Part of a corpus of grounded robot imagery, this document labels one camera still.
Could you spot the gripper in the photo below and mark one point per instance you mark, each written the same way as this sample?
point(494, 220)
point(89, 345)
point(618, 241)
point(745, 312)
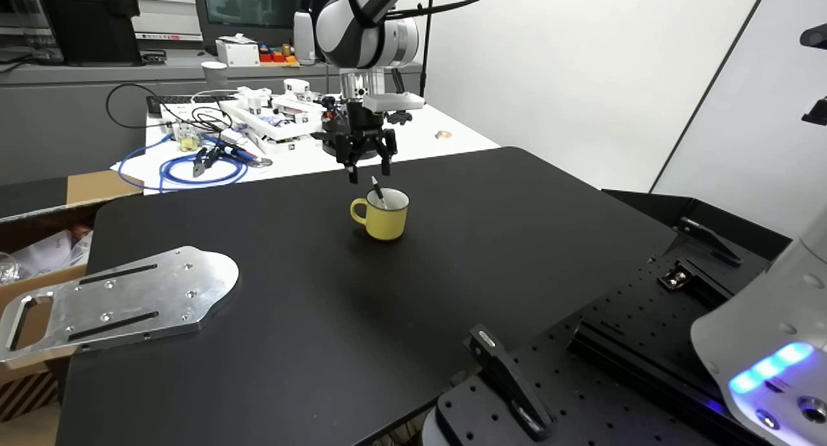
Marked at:
point(359, 128)

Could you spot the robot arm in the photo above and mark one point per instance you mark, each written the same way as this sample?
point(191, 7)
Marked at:
point(362, 35)

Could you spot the black pen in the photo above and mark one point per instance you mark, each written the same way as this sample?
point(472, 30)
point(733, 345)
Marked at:
point(378, 191)

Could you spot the yellow cup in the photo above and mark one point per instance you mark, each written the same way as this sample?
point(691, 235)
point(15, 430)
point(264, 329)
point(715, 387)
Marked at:
point(382, 221)

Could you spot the grey paper cup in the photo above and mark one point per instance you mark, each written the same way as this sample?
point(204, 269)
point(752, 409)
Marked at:
point(214, 76)

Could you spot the white table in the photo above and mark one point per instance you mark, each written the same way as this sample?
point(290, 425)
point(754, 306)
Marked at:
point(426, 145)

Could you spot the heap of white printed parts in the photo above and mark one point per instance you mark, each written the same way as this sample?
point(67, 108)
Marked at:
point(278, 116)

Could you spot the black stand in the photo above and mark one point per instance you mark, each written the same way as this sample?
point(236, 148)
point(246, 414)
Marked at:
point(426, 45)

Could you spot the white cylinder speaker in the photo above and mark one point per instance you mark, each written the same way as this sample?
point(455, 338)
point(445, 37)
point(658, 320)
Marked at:
point(304, 39)

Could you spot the row of coloured blocks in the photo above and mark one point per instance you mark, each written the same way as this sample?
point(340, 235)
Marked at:
point(278, 55)

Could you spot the white box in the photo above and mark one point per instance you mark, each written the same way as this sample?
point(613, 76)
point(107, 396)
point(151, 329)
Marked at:
point(238, 52)

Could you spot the monitor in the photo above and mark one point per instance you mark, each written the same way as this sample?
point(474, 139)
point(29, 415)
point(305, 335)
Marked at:
point(252, 6)

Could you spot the silver metal plate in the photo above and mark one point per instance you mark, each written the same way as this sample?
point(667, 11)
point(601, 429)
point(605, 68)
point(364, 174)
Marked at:
point(129, 297)

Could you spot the cardboard box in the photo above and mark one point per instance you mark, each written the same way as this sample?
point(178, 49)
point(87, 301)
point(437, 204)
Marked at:
point(90, 187)

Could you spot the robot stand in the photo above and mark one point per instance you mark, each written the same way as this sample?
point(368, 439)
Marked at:
point(620, 342)

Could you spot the black coffee machine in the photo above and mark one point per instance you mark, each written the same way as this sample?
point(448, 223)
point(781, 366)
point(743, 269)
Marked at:
point(90, 19)

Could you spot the small black clamp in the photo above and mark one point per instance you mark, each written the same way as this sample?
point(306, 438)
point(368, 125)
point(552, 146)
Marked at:
point(675, 278)

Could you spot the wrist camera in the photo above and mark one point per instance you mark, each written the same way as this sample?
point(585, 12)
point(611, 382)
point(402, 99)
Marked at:
point(394, 101)

